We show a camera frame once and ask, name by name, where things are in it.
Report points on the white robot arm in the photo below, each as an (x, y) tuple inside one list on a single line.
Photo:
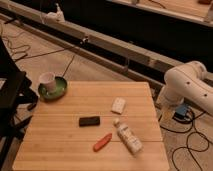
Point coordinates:
[(186, 81)]

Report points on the black rectangular eraser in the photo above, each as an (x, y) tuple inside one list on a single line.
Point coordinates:
[(89, 121)]

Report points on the small white box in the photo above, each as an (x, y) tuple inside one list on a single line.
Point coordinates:
[(118, 105)]

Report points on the green plate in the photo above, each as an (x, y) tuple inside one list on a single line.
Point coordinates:
[(58, 92)]

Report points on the white plastic bottle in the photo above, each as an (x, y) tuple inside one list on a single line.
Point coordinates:
[(132, 142)]

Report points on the orange marker pen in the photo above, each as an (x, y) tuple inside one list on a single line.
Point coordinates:
[(102, 142)]

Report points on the white paper cup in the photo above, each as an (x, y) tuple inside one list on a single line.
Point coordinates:
[(48, 81)]

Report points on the blue box on floor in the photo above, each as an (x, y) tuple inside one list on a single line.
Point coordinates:
[(181, 111)]

